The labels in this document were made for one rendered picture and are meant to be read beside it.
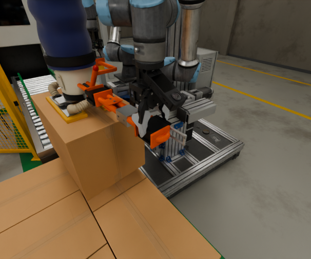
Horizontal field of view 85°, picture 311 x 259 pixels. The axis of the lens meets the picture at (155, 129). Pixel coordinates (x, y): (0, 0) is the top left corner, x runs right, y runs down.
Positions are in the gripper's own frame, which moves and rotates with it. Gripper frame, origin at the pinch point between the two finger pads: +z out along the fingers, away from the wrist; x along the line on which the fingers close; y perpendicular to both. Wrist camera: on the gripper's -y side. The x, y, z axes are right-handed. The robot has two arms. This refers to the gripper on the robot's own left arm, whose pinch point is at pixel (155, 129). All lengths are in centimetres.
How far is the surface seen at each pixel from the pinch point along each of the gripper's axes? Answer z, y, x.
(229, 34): 55, 308, -650
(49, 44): -18, 55, 9
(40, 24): -25, 57, 9
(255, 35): 49, 213, -649
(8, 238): 66, 47, 59
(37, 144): 62, 113, 30
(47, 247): 66, 29, 46
